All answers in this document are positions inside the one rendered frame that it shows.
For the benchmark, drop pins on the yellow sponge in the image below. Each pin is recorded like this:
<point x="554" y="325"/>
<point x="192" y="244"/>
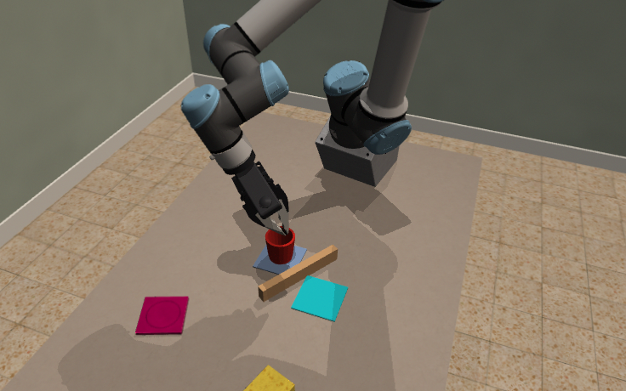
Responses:
<point x="270" y="380"/>

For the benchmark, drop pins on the magenta flat rectangular pad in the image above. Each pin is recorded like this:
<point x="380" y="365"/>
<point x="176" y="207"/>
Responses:
<point x="162" y="316"/>

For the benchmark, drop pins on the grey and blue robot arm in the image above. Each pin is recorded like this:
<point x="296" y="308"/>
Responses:
<point x="216" y="115"/>

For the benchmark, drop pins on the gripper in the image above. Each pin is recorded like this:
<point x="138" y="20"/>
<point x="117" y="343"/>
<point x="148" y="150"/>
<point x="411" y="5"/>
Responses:
<point x="268" y="223"/>

